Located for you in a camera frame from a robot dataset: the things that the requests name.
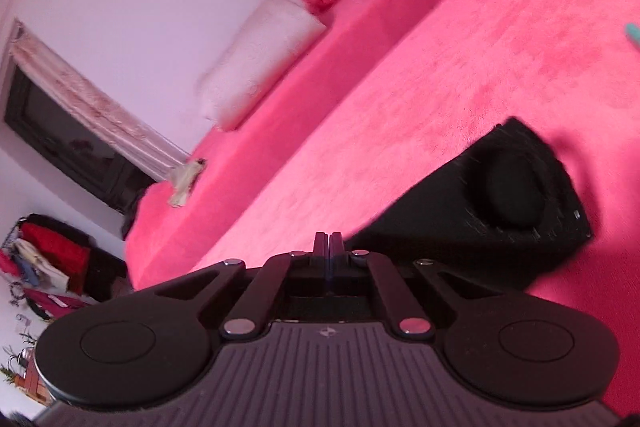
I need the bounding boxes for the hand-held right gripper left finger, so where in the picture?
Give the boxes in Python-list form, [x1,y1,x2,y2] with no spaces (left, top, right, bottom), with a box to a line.
[155,232,330,339]

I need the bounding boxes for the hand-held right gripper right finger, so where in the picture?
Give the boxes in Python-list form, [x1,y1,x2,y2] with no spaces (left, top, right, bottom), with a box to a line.
[330,232,506,340]

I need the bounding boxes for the black pants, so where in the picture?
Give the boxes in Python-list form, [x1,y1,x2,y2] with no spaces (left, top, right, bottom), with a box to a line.
[345,117,593,290]

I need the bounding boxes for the pink bed with pillow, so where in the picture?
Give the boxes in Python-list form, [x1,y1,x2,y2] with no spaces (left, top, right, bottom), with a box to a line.
[122,0,471,290]

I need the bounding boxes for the yellow-green cloth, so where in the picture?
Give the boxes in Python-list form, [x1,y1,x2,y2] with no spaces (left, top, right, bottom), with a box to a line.
[167,159,208,208]

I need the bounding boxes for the pink bed with wide blanket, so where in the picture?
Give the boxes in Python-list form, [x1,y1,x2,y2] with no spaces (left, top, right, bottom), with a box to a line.
[192,0,640,418]

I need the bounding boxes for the white embossed pillow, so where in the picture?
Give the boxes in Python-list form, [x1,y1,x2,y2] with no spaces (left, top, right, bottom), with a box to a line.
[197,0,326,130]

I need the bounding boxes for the red garment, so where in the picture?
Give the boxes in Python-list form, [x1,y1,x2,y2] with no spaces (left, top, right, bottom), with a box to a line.
[21,223,92,294]

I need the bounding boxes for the pale patterned curtain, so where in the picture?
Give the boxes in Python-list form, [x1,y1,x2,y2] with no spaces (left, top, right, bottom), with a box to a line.
[10,21,193,182]

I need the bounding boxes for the pink bag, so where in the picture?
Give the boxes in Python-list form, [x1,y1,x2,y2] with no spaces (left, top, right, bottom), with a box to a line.
[25,287,96,320]

